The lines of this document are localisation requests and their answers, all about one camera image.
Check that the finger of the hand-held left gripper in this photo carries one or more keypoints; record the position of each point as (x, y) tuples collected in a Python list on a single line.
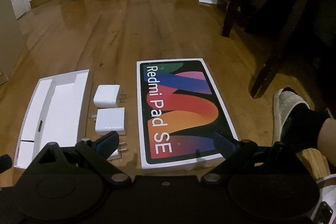
[(5, 163)]

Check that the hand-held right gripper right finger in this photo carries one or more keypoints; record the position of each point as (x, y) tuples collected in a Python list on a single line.
[(223, 144)]

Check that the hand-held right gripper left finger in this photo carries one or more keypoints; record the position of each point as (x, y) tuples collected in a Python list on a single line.
[(106, 142)]

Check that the white charger plug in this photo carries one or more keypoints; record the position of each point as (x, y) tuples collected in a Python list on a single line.
[(106, 96), (118, 154), (110, 121)]

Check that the Redmi Pad SE box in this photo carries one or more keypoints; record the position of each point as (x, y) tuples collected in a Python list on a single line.
[(183, 108)]

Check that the white box tray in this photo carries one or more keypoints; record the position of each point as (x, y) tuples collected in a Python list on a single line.
[(63, 108)]

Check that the white slipper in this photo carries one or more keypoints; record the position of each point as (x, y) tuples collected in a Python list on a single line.
[(282, 106)]

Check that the black sock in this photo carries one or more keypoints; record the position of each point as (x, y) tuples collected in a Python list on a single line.
[(302, 121)]

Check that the person's leg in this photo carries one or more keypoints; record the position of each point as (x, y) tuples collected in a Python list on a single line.
[(328, 134)]

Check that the dark wooden chair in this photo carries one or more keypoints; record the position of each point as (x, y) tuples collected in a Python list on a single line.
[(288, 3)]

